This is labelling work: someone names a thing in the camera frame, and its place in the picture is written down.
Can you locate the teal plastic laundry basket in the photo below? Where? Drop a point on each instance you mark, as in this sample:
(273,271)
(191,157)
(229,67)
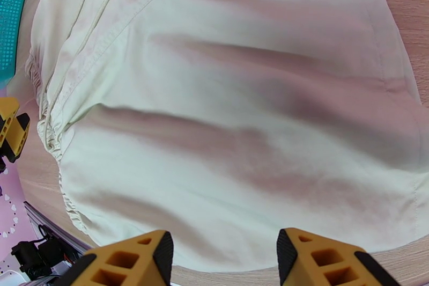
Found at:
(10,26)

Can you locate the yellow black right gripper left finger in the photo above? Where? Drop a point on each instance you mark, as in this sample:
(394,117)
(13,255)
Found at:
(127,261)

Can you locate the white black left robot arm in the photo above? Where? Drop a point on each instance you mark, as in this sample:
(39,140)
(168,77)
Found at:
(33,255)

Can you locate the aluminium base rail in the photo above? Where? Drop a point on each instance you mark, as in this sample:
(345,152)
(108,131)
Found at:
(50,224)

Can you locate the beige shorts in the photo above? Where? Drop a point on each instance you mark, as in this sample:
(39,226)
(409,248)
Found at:
(234,110)

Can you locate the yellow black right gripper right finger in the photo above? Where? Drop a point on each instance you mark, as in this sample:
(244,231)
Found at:
(328,261)

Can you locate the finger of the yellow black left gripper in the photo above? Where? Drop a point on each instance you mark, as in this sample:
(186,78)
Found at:
(18,137)
(8,117)

